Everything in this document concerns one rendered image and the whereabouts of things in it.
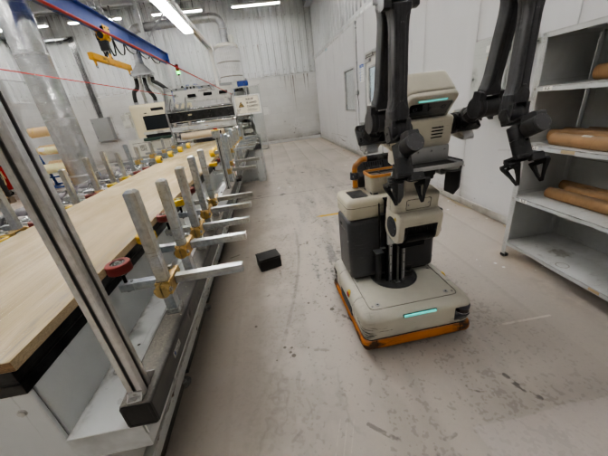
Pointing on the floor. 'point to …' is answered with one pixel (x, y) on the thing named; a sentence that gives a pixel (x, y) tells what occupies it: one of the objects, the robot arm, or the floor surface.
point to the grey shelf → (565, 94)
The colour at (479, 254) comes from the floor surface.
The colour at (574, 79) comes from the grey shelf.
